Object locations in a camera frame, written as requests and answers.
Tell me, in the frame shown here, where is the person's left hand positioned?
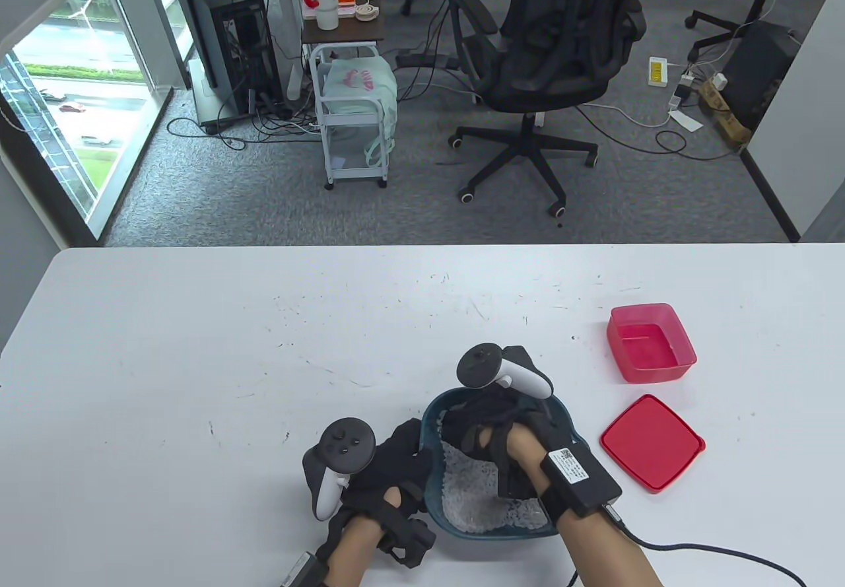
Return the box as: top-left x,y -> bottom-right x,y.
322,417 -> 438,569

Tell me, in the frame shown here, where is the person's right hand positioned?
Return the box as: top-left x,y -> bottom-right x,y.
440,346 -> 575,501

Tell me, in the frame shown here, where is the teal plastic basin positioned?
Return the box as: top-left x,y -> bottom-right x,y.
420,387 -> 580,537

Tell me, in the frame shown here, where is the white rice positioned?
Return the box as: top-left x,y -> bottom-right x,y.
438,441 -> 550,534

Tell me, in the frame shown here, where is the red container lid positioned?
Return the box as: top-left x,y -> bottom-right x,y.
599,394 -> 707,496

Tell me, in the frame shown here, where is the red plastic container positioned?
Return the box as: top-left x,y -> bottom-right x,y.
607,302 -> 698,385

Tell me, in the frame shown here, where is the person's left forearm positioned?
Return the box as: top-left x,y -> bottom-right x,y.
326,485 -> 402,587

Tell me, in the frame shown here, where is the person's right forearm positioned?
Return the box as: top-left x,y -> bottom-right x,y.
508,425 -> 665,587

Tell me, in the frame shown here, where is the black white left hand controller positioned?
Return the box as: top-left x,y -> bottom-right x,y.
302,418 -> 376,522

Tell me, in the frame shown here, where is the black white hand controller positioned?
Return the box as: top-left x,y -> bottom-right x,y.
302,418 -> 376,522
456,343 -> 555,400

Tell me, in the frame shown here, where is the black white right hand controller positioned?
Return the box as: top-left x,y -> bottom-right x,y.
456,343 -> 555,400

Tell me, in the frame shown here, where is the pale green plastic bag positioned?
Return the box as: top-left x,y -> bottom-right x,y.
321,57 -> 399,167

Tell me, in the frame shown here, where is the black power strip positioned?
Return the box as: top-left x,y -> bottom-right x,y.
395,50 -> 464,72

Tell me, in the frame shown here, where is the black mesh office chair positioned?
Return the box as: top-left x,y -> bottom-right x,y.
448,0 -> 649,218

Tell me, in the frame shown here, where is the brown cardboard box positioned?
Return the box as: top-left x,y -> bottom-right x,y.
699,79 -> 754,147

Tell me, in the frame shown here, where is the white rolling cart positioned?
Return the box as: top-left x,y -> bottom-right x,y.
302,0 -> 389,190

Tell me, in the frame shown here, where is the white desk leg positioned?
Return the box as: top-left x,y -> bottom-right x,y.
267,0 -> 305,103

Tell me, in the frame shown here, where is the black floor box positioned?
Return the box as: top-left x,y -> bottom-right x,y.
716,20 -> 800,133

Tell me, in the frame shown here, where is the black computer tower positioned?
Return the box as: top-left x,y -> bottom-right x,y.
177,0 -> 282,134

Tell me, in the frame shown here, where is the large glass window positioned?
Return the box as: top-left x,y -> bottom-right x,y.
0,0 -> 175,240

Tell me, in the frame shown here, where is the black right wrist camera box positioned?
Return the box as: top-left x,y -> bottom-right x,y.
539,444 -> 623,526

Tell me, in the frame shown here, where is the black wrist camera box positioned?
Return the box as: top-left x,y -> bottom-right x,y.
280,550 -> 329,587
539,444 -> 623,526

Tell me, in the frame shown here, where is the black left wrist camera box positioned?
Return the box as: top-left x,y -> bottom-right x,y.
280,550 -> 329,587

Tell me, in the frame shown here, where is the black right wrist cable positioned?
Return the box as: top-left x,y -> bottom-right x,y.
603,507 -> 807,587

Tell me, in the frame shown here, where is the long black floor cable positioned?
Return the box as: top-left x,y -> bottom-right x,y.
576,104 -> 741,162

